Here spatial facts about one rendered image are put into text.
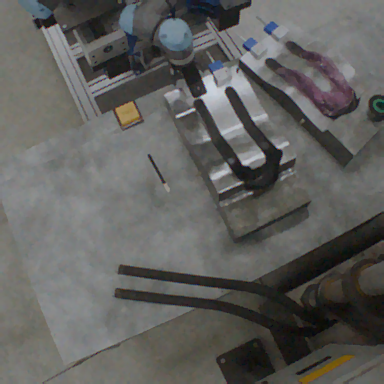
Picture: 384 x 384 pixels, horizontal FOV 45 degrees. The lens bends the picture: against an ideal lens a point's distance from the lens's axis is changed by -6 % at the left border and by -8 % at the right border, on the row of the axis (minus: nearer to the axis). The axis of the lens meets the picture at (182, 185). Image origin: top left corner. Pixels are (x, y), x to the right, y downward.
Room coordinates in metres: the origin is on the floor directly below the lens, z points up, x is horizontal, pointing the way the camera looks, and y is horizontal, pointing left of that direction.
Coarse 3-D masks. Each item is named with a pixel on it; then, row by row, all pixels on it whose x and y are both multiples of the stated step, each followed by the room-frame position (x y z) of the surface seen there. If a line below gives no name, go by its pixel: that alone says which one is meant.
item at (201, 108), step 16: (208, 112) 0.66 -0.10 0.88; (240, 112) 0.65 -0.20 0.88; (208, 128) 0.60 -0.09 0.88; (256, 128) 0.59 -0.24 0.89; (224, 144) 0.54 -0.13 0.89; (272, 144) 0.51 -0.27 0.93; (240, 160) 0.47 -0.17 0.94; (272, 160) 0.48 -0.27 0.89; (240, 176) 0.44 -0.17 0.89; (256, 176) 0.43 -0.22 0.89; (272, 176) 0.43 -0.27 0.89
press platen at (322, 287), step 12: (336, 276) 0.10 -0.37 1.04; (324, 288) 0.07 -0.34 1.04; (324, 300) 0.04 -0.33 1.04; (336, 312) 0.01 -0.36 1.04; (348, 312) 0.00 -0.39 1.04; (360, 312) 0.00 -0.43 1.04; (348, 324) -0.03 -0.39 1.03; (360, 324) -0.03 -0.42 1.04; (372, 324) -0.03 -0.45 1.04; (372, 336) -0.06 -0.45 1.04
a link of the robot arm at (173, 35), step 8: (160, 24) 0.72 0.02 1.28; (168, 24) 0.71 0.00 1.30; (176, 24) 0.71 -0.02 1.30; (184, 24) 0.70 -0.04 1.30; (160, 32) 0.69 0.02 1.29; (168, 32) 0.69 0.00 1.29; (176, 32) 0.68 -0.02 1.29; (184, 32) 0.68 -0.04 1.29; (160, 40) 0.69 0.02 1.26; (168, 40) 0.67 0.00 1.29; (176, 40) 0.66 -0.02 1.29; (184, 40) 0.67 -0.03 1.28; (168, 48) 0.67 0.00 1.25; (176, 48) 0.66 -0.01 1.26; (184, 48) 0.66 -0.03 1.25; (192, 48) 0.70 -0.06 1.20; (168, 56) 0.69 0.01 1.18; (176, 56) 0.67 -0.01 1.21; (184, 56) 0.67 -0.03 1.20
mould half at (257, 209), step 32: (224, 96) 0.71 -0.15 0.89; (192, 128) 0.61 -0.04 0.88; (224, 128) 0.60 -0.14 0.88; (224, 160) 0.48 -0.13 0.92; (256, 160) 0.47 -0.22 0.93; (288, 160) 0.46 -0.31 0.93; (224, 192) 0.39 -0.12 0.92; (256, 192) 0.39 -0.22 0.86; (288, 192) 0.39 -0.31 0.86; (256, 224) 0.30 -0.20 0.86
